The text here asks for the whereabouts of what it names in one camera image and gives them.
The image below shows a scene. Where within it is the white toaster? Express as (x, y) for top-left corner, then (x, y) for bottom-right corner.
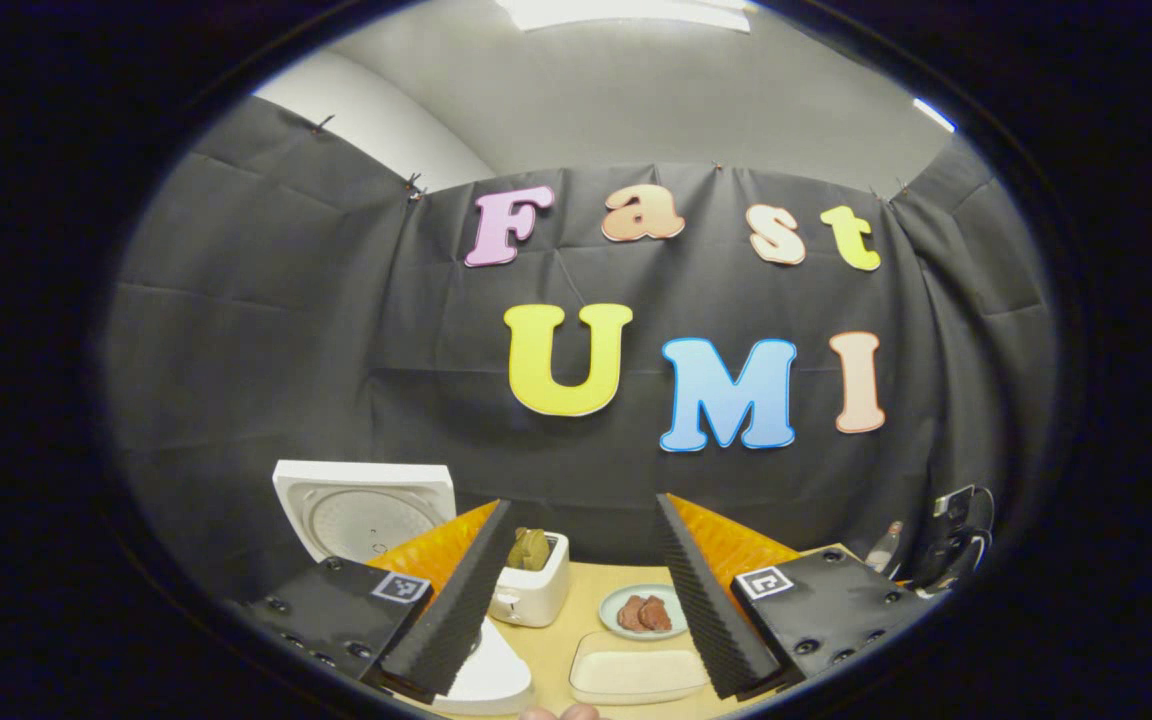
(489, 530), (570, 628)

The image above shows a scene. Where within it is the glass rice tray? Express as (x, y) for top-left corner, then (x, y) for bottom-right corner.
(569, 630), (713, 706)

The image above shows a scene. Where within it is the clear plastic bottle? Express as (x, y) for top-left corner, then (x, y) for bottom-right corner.
(866, 520), (905, 578)

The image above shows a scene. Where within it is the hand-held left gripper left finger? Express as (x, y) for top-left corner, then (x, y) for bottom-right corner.
(241, 500), (515, 704)

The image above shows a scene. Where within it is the black backdrop cloth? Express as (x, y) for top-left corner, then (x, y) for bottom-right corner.
(106, 95), (1057, 611)

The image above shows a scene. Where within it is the white rice cooker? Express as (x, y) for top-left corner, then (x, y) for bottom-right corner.
(273, 460), (535, 716)

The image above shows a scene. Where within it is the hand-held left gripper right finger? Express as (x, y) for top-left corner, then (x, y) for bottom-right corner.
(656, 494), (934, 702)

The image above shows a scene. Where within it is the pale blue plate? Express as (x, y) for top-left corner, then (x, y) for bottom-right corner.
(599, 584), (689, 641)

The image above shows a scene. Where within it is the large ceiling light panel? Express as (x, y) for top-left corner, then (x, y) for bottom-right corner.
(496, 0), (752, 33)

